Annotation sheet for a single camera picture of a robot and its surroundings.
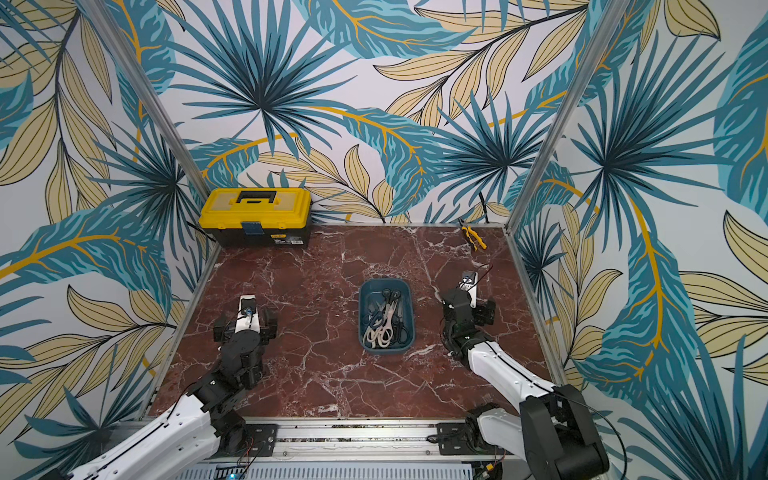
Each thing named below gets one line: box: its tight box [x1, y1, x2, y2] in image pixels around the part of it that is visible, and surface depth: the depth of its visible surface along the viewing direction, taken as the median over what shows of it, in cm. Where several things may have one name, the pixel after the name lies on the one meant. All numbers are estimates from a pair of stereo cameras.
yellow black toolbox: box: [198, 187, 313, 248], surface depth 104 cm
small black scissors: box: [382, 288, 402, 305], surface depth 100 cm
